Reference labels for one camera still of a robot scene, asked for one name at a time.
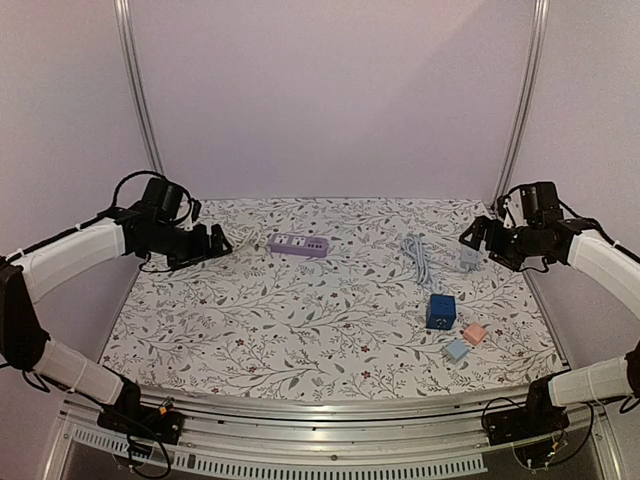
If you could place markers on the right aluminium frame post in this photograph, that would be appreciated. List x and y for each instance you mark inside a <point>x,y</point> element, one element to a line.
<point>525,99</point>

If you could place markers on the front aluminium rail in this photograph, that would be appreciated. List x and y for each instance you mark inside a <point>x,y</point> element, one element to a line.
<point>437,437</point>

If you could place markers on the floral patterned table mat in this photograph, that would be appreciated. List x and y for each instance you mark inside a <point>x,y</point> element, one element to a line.
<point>350,326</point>

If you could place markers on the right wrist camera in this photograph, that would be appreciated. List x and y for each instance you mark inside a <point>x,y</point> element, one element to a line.
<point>504,213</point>

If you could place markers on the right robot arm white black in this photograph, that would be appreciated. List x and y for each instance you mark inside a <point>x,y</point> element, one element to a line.
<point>531,222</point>

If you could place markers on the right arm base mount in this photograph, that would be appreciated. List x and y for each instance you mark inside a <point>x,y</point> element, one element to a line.
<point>535,418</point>

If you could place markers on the dark blue cube socket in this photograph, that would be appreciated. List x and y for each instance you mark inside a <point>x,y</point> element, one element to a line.
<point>441,312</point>

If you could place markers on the aluminium frame post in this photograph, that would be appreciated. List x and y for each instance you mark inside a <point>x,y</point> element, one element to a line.
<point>525,99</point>
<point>125,28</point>

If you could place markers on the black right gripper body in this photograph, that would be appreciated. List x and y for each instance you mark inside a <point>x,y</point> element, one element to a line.
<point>489,238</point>

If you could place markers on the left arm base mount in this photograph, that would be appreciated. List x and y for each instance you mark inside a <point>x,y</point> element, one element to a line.
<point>162,423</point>

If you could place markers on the purple power strip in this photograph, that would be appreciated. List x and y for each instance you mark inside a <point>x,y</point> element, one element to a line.
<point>298,245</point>

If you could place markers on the light blue charger plug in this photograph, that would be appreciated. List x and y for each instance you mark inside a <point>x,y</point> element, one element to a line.
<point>455,351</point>

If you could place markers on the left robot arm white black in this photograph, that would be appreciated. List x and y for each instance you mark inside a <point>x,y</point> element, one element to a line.
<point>164,221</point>

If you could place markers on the pink charger cube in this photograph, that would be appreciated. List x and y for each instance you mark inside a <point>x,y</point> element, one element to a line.
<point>474,334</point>

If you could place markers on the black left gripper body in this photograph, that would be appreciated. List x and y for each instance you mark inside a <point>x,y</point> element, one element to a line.
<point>180,249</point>

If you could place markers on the left aluminium frame post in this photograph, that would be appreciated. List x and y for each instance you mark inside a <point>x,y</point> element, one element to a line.
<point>125,28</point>

